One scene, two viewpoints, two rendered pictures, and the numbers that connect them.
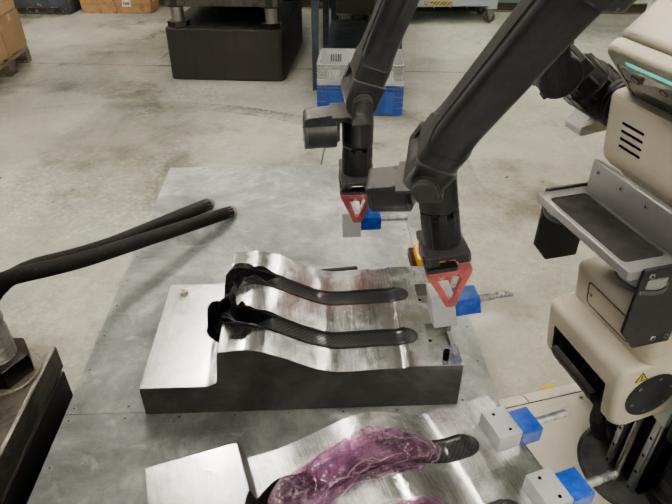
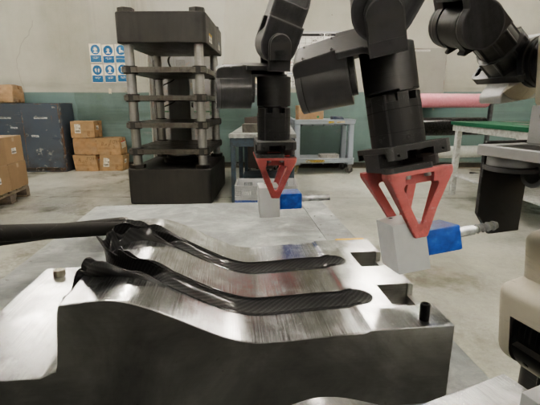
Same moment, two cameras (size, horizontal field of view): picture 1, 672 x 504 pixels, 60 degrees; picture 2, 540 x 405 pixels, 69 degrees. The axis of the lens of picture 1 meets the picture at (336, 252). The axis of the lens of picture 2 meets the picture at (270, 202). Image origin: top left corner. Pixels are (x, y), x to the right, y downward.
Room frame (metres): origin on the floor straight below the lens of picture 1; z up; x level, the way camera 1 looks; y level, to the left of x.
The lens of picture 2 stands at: (0.30, 0.01, 1.10)
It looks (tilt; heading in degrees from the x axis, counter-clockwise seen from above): 14 degrees down; 357
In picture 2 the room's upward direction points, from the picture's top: straight up
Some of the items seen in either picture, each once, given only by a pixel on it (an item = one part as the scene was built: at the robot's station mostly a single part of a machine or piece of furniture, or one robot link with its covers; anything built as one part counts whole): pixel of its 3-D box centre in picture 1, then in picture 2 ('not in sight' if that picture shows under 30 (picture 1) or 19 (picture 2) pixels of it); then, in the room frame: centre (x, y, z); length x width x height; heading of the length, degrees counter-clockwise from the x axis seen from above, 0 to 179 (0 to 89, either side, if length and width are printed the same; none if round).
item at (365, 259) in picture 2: (428, 301); (370, 270); (0.82, -0.17, 0.87); 0.05 x 0.05 x 0.04; 2
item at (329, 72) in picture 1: (360, 67); (266, 189); (4.12, -0.18, 0.28); 0.61 x 0.41 x 0.15; 86
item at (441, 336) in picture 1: (439, 342); (402, 308); (0.71, -0.17, 0.87); 0.05 x 0.05 x 0.04; 2
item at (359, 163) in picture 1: (357, 161); (273, 128); (0.99, -0.04, 1.06); 0.10 x 0.07 x 0.07; 2
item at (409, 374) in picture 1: (302, 323); (208, 296); (0.76, 0.06, 0.87); 0.50 x 0.26 x 0.14; 92
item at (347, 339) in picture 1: (310, 305); (219, 262); (0.75, 0.04, 0.92); 0.35 x 0.16 x 0.09; 92
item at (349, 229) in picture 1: (374, 218); (294, 198); (1.00, -0.08, 0.94); 0.13 x 0.05 x 0.05; 92
